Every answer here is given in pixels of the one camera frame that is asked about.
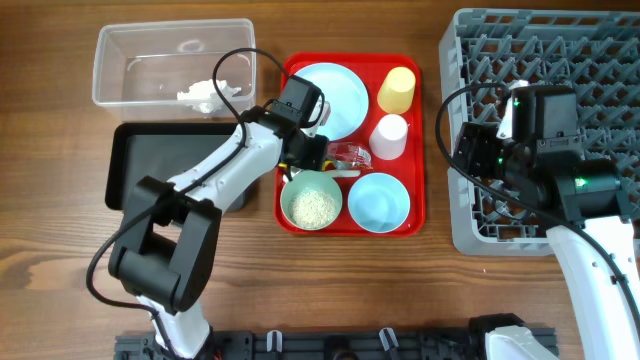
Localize red silver foil wrapper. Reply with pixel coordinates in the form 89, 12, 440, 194
325, 142, 373, 170

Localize green bowl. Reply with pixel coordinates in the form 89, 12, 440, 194
279, 170, 343, 231

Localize white rice grains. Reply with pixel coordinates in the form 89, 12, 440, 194
289, 190, 339, 230

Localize light blue bowl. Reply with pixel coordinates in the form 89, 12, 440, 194
347, 173, 411, 234

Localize yellow foil wrapper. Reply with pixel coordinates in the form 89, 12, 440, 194
278, 160, 336, 173

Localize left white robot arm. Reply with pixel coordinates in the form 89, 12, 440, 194
105, 101, 330, 359

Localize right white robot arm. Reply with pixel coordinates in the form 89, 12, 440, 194
445, 123, 639, 359

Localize grey dishwasher rack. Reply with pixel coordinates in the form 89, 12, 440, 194
439, 8, 639, 256

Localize black waste tray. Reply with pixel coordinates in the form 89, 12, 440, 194
105, 122, 236, 210

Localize clear plastic waste bin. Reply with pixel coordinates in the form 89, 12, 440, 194
92, 18, 257, 122

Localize white plastic spoon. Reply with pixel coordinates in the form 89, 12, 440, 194
282, 168, 361, 184

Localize large light blue plate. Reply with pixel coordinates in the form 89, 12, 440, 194
295, 62, 369, 141

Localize red serving tray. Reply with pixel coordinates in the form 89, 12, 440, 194
273, 52, 426, 237

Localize white plastic cup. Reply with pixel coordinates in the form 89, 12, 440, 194
369, 114, 408, 160

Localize yellow plastic cup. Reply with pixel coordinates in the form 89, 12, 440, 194
377, 67, 416, 114

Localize crumpled white tissue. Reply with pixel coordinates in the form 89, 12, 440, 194
176, 79, 242, 114

